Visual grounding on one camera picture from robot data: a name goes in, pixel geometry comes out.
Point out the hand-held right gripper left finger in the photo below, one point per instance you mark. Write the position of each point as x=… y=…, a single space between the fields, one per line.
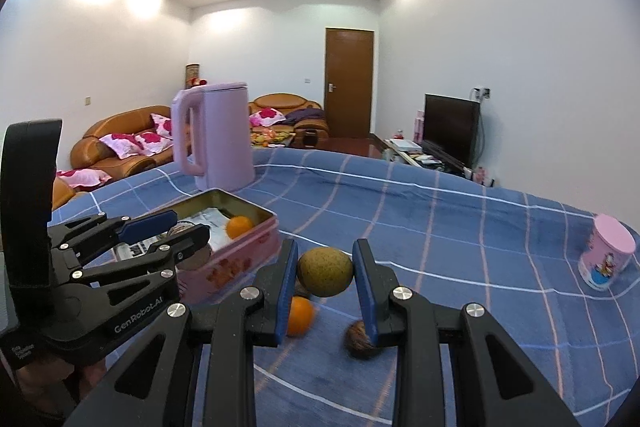
x=285 y=297

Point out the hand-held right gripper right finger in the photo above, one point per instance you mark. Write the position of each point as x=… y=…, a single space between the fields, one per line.
x=367 y=297

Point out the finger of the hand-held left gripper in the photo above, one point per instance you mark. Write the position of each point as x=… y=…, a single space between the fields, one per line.
x=190 y=239
x=147 y=224

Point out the small orange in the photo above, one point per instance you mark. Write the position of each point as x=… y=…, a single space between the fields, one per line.
x=301 y=317
x=239 y=227

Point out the brown longan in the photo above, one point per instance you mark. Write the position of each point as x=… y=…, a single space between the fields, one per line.
x=325 y=272

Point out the pink metal tin box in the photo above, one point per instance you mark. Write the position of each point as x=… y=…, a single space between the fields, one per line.
x=235 y=267

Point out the person's left hand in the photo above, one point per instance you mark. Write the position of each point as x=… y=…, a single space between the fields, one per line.
x=60 y=379

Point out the printed paper sheet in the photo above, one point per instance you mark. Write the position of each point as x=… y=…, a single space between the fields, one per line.
x=205 y=217

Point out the brown leather armchair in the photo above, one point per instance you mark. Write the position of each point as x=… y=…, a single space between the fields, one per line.
x=62 y=197

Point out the pink floral cushion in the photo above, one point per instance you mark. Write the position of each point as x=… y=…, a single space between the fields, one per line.
x=82 y=177

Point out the pink floral pillow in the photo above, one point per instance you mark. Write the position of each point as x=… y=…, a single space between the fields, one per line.
x=162 y=124
x=117 y=144
x=265 y=116
x=150 y=141

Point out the blue checked tablecloth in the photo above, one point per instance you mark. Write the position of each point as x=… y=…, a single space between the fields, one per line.
x=450 y=232

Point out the brown leather sofa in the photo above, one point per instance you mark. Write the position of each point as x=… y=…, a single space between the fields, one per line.
x=120 y=119

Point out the pink electric kettle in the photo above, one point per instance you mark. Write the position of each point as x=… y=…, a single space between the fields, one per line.
x=225 y=132

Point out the dark coffee table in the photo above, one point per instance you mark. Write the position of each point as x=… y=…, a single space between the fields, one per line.
x=272 y=140

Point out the white television stand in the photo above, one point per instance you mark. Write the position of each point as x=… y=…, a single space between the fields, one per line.
x=415 y=154

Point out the red plush toy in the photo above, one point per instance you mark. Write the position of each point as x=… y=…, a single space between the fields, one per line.
x=199 y=82

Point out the tall patterned scroll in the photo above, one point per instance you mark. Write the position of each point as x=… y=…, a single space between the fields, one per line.
x=192 y=72

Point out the brown leather loveseat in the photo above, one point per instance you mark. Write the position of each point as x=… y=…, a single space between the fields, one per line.
x=280 y=102

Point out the purple blanket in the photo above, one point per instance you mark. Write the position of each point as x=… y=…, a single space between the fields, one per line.
x=305 y=114

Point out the black flat television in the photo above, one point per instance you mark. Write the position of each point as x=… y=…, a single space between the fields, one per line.
x=451 y=127

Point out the brown wooden door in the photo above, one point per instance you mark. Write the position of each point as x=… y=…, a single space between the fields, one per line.
x=349 y=82

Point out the pink cartoon mug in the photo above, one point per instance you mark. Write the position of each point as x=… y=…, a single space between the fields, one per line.
x=605 y=252

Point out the wall power socket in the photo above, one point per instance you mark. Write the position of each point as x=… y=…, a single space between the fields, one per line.
x=482 y=93

